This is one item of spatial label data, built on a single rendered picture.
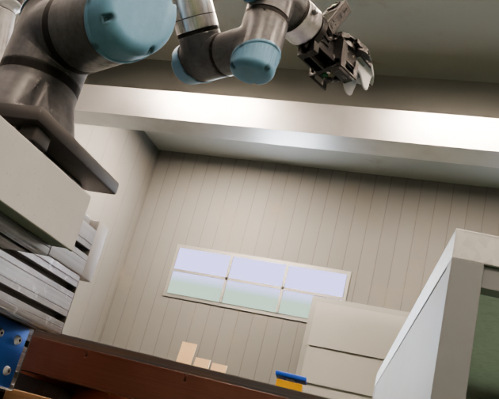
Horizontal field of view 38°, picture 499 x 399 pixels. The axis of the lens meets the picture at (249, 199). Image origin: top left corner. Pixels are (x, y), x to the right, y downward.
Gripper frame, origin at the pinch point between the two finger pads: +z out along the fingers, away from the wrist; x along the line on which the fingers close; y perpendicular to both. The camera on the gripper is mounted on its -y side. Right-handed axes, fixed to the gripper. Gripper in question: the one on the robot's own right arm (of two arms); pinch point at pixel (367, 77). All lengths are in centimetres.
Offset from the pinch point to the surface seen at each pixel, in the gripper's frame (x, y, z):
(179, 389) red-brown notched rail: -25, 63, -12
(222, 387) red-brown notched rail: -19, 62, -8
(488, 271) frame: 31, 50, -15
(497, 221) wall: -259, -314, 685
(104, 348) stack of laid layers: -39, 57, -18
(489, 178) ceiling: -254, -358, 655
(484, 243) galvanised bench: 31, 47, -16
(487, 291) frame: 30, 52, -14
